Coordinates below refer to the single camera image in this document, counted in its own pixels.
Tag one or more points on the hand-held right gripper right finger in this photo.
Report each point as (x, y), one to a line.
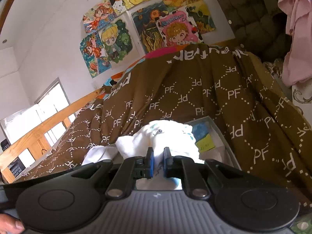
(166, 162)

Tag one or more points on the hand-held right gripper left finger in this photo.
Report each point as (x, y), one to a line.
(151, 162)

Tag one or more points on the white blue-print cloth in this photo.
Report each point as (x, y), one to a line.
(165, 134)

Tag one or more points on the grey shallow box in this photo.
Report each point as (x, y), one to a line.
(217, 146)

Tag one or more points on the person's left hand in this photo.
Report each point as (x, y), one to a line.
(11, 224)

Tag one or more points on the brown printed quilt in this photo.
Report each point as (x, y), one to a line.
(195, 90)

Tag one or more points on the window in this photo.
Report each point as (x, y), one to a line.
(48, 102)

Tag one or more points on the floral bed sheet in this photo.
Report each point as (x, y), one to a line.
(299, 95)

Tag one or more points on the ceiling downlight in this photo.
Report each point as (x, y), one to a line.
(4, 41)

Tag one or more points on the olive puffer jacket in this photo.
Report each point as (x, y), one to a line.
(248, 17)

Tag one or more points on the pink cloth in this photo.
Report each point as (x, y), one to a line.
(297, 29)

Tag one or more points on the wooden bed rail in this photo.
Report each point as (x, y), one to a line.
(48, 124)

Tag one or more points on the mermaid wall poster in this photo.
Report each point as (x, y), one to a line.
(93, 53)

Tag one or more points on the blond figure wall poster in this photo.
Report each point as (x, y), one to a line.
(117, 39)

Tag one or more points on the pink figure wall poster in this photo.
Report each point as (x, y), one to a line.
(179, 30)

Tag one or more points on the dark orange wall poster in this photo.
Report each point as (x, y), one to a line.
(146, 26)

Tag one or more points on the red-haired girl wall poster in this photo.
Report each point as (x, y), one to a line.
(97, 17)

